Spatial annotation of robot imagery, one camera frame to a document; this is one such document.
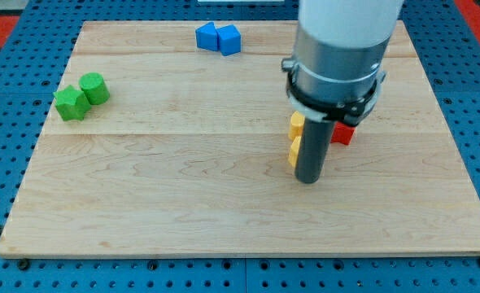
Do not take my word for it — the green cylinder block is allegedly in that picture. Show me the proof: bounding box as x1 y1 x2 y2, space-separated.
79 72 110 105

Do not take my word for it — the red block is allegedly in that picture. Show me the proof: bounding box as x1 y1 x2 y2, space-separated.
330 122 356 146

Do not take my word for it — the blue cube block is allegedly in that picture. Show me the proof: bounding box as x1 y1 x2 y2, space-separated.
216 24 242 56

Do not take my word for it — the blue triangle block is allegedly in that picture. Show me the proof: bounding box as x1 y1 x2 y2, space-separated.
195 22 219 51

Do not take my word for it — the lower yellow block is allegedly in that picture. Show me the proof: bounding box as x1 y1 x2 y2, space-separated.
288 136 301 168

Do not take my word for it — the wooden board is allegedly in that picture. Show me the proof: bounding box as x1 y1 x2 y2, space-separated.
0 21 480 259

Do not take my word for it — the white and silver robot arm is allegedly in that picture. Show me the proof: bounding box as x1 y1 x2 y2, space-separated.
281 0 404 184

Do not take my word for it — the black wrist mount ring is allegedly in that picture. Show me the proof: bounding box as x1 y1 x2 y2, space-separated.
286 70 386 126

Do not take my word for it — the upper yellow block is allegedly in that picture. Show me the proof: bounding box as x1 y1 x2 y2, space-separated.
288 111 305 141

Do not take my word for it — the yellow block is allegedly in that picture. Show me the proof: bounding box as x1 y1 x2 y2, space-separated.
288 111 305 141
288 136 301 168

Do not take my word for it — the green star block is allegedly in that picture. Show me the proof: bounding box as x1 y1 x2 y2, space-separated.
54 85 91 121

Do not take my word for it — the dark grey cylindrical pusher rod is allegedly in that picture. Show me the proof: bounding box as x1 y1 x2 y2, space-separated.
295 118 335 184

